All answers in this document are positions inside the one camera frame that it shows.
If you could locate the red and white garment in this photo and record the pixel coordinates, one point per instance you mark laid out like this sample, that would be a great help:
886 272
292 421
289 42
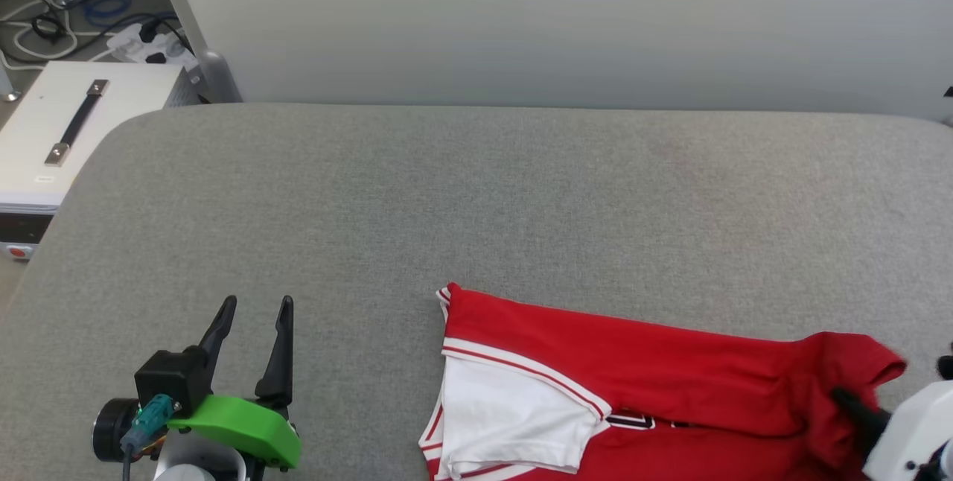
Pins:
670 369

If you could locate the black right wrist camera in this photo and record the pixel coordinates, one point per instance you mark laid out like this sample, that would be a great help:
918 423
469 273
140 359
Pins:
945 368

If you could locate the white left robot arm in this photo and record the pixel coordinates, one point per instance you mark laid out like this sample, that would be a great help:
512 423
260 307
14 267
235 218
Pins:
197 462

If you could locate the thick grey metal leg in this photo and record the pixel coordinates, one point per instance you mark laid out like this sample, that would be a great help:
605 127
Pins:
212 71

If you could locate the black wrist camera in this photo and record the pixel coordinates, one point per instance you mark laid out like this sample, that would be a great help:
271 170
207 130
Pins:
167 380
945 368

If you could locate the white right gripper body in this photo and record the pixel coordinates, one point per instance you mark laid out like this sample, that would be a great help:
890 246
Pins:
916 436

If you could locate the black power plug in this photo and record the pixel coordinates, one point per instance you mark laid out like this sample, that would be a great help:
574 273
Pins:
149 30

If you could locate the white equipment box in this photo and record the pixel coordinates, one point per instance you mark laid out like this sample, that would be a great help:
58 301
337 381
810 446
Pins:
126 101

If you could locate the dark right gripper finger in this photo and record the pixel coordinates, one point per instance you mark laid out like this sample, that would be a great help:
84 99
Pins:
864 414

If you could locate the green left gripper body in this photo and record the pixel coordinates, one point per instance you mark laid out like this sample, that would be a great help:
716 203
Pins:
246 425

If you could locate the slanted grey metal leg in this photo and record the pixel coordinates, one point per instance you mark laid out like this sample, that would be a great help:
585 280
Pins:
7 86

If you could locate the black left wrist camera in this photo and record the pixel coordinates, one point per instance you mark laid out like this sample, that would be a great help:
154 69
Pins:
167 380

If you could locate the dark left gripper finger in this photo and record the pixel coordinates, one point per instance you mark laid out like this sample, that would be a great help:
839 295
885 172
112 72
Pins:
222 325
281 362

